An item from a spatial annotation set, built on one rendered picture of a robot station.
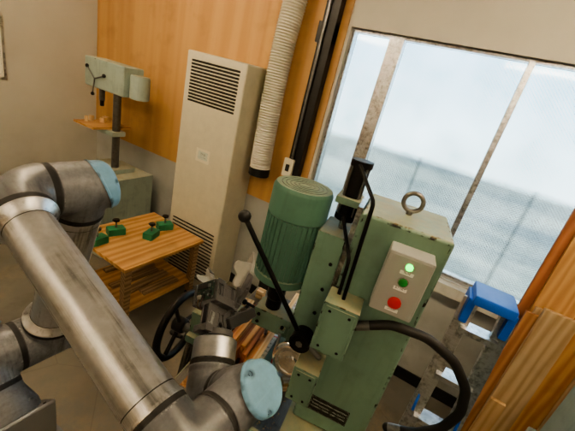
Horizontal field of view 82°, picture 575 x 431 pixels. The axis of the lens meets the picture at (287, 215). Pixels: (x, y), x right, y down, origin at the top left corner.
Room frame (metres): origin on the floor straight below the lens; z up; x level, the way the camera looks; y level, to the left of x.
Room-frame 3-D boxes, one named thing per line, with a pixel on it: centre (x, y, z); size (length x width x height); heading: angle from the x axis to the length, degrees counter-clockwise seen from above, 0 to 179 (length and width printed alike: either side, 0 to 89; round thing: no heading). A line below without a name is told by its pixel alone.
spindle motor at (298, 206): (0.91, -0.03, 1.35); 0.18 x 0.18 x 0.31
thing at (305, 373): (0.71, -0.16, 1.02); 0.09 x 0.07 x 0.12; 164
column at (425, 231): (0.83, -0.31, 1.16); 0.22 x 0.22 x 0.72; 74
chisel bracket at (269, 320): (0.90, -0.05, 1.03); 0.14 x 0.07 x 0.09; 74
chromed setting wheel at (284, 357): (0.75, -0.12, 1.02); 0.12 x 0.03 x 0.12; 74
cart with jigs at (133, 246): (2.02, 0.96, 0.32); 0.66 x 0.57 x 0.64; 154
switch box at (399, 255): (0.69, -0.30, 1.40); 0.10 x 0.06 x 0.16; 74
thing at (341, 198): (0.87, -0.16, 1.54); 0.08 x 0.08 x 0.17; 74
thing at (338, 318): (0.71, -0.19, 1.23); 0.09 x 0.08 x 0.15; 74
